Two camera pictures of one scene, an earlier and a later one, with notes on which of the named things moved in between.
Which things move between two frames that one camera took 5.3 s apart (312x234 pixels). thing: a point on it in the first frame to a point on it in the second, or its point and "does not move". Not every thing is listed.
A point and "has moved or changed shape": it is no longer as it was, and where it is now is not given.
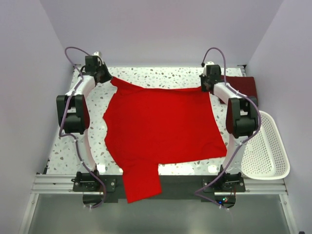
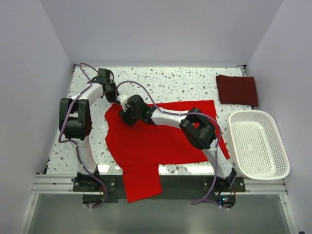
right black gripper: (204, 89) to (125, 116)
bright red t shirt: (145, 127) has moved or changed shape
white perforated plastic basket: (264, 157) does not move
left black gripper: (108, 76) to (112, 99)
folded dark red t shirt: (246, 85) does not move
